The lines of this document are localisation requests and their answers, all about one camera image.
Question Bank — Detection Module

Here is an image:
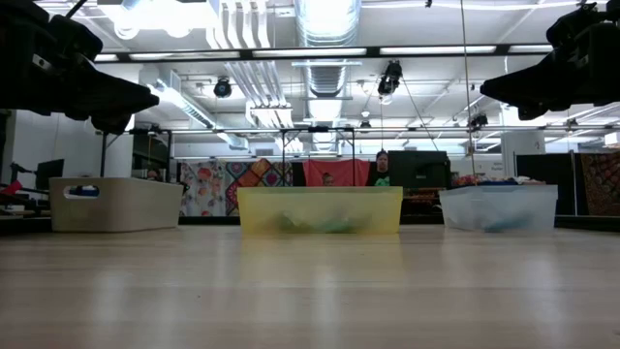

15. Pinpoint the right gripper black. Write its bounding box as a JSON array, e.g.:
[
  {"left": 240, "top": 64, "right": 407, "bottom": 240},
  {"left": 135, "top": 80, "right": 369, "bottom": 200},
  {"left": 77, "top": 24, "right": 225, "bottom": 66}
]
[{"left": 479, "top": 0, "right": 620, "bottom": 121}]

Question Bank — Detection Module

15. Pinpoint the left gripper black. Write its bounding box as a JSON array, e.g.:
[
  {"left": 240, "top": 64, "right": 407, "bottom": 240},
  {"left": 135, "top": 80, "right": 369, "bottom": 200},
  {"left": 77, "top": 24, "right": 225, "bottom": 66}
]
[{"left": 0, "top": 0, "right": 160, "bottom": 136}]

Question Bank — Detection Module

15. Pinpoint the white pillar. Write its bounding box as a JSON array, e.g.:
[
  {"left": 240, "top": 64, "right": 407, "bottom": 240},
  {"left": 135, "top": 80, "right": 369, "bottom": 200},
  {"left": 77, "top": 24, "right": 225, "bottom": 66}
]
[{"left": 500, "top": 129, "right": 547, "bottom": 178}]

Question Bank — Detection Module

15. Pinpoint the small black monitor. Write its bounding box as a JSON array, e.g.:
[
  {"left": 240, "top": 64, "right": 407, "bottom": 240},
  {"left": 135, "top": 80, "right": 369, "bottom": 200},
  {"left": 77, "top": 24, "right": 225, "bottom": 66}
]
[{"left": 34, "top": 158, "right": 65, "bottom": 192}]

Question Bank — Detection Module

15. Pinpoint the colourful table clutter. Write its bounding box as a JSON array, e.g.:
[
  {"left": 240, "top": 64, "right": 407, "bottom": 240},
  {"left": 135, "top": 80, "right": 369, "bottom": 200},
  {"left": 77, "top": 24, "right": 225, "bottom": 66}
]
[{"left": 452, "top": 174, "right": 546, "bottom": 188}]

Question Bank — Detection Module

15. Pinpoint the pale grey plastic bin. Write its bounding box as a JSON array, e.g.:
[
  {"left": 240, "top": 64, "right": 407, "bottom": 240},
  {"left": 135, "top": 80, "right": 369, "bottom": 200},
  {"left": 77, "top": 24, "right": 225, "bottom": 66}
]
[{"left": 48, "top": 176, "right": 184, "bottom": 233}]

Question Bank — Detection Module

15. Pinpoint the black partition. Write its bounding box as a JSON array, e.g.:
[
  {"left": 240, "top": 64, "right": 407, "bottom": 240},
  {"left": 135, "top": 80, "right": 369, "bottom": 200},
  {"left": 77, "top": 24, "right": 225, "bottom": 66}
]
[{"left": 515, "top": 152, "right": 576, "bottom": 215}]

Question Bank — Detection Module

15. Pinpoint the dark patterned rug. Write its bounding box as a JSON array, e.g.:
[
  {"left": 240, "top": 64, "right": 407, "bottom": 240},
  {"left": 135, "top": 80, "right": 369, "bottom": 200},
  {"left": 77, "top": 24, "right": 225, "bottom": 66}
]
[{"left": 579, "top": 152, "right": 620, "bottom": 217}]

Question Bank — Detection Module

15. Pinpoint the clear plastic bin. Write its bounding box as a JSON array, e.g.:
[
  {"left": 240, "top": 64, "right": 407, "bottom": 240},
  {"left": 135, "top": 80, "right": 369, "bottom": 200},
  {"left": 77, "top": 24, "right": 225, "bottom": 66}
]
[{"left": 438, "top": 183, "right": 559, "bottom": 232}]

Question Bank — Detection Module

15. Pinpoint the floral cloth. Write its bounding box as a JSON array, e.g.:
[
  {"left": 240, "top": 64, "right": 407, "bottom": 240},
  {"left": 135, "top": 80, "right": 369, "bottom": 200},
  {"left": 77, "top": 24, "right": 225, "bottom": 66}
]
[{"left": 179, "top": 159, "right": 229, "bottom": 217}]

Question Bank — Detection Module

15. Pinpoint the large black monitor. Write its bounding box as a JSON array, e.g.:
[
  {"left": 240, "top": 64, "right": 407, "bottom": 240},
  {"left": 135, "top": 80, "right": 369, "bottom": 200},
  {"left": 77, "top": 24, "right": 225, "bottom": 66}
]
[{"left": 387, "top": 149, "right": 451, "bottom": 189}]

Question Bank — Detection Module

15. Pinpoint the patchwork quilt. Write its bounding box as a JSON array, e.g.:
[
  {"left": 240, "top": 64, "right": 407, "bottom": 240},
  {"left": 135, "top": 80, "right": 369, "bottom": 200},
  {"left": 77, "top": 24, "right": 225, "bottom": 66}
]
[{"left": 225, "top": 157, "right": 295, "bottom": 217}]

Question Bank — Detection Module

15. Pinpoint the orange cloth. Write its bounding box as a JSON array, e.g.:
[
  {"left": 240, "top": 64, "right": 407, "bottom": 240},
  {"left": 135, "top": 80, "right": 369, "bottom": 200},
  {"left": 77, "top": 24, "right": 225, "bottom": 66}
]
[{"left": 302, "top": 158, "right": 372, "bottom": 188}]

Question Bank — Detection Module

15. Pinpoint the yellow plastic bin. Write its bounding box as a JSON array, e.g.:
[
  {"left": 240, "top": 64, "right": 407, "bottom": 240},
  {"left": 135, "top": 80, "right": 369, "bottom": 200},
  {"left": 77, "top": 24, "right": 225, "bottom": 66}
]
[{"left": 235, "top": 185, "right": 404, "bottom": 235}]

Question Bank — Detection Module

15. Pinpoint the black background table frame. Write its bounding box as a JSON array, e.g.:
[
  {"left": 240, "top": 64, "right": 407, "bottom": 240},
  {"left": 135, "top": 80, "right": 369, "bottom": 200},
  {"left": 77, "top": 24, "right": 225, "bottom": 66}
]
[{"left": 96, "top": 125, "right": 357, "bottom": 188}]

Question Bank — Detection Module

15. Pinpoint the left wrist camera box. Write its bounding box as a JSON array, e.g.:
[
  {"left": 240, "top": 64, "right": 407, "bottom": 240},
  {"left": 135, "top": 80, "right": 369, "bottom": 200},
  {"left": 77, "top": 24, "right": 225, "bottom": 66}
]
[{"left": 47, "top": 14, "right": 105, "bottom": 62}]

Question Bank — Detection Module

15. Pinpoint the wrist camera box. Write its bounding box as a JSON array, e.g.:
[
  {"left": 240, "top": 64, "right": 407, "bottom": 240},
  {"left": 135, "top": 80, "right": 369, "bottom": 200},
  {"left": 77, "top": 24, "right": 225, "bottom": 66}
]
[
  {"left": 47, "top": 14, "right": 105, "bottom": 62},
  {"left": 545, "top": 2, "right": 602, "bottom": 48}
]

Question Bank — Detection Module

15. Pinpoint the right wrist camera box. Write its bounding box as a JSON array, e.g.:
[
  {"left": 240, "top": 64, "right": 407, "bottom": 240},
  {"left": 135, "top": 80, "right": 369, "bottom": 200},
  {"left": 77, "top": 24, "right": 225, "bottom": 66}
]
[{"left": 545, "top": 2, "right": 602, "bottom": 48}]

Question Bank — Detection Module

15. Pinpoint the white ceiling air duct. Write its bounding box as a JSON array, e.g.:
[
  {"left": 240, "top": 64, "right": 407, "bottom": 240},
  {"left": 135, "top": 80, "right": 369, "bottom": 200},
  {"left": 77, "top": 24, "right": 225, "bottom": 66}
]
[{"left": 144, "top": 62, "right": 249, "bottom": 150}]

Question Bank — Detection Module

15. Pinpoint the black aluminium frame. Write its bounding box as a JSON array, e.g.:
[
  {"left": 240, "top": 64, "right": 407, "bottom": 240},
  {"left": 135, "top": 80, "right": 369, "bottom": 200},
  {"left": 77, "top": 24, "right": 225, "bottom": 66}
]
[{"left": 0, "top": 44, "right": 620, "bottom": 237}]

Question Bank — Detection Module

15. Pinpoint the silver ventilation duct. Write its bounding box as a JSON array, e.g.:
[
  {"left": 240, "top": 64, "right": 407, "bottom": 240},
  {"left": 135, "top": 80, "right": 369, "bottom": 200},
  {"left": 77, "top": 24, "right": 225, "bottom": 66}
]
[{"left": 294, "top": 0, "right": 363, "bottom": 155}]

